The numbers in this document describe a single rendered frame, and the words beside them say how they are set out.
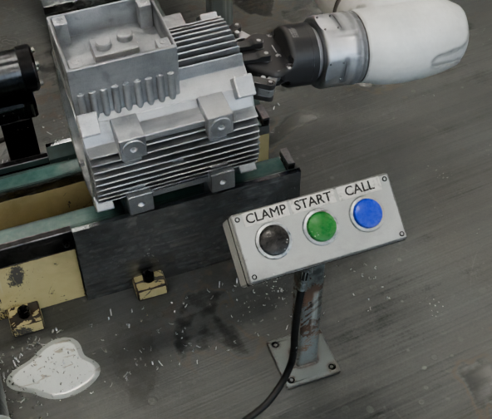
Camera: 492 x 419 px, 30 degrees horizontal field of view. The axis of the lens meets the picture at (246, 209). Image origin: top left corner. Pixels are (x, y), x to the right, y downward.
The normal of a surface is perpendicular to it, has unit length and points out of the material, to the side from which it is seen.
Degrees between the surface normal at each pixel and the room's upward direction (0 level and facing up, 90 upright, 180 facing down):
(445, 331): 0
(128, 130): 1
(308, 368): 0
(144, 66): 91
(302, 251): 35
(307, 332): 90
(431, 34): 50
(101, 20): 91
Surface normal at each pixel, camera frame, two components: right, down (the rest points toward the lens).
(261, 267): 0.18, -0.15
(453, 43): 0.51, 0.32
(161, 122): -0.01, -0.66
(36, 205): 0.34, 0.70
